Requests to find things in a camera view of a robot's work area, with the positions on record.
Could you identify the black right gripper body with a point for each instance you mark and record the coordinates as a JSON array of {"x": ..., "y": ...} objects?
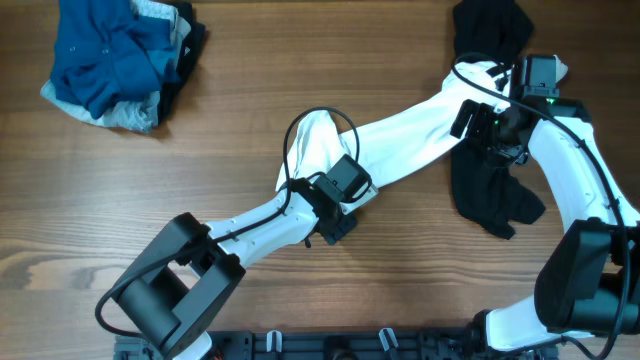
[{"x": 472, "y": 118}]

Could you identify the white t-shirt black print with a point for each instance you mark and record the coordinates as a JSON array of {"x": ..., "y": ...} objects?
[{"x": 397, "y": 146}]

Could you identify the light grey folded garment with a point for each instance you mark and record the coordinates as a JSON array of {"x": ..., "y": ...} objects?
[{"x": 138, "y": 116}]

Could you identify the black garment right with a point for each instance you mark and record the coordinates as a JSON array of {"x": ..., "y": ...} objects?
[{"x": 482, "y": 193}]

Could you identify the blue button shirt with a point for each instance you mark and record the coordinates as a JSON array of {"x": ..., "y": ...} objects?
[{"x": 105, "y": 53}]

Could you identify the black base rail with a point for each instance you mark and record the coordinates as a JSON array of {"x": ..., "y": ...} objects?
[{"x": 431, "y": 344}]

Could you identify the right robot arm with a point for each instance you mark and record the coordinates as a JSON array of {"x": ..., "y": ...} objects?
[{"x": 589, "y": 287}]

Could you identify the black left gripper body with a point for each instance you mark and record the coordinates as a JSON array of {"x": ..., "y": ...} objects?
[{"x": 340, "y": 222}]

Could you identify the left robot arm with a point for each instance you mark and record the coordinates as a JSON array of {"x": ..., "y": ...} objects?
[{"x": 178, "y": 284}]

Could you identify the black folded garment left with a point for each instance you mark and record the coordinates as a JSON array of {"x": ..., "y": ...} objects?
[{"x": 189, "y": 52}]

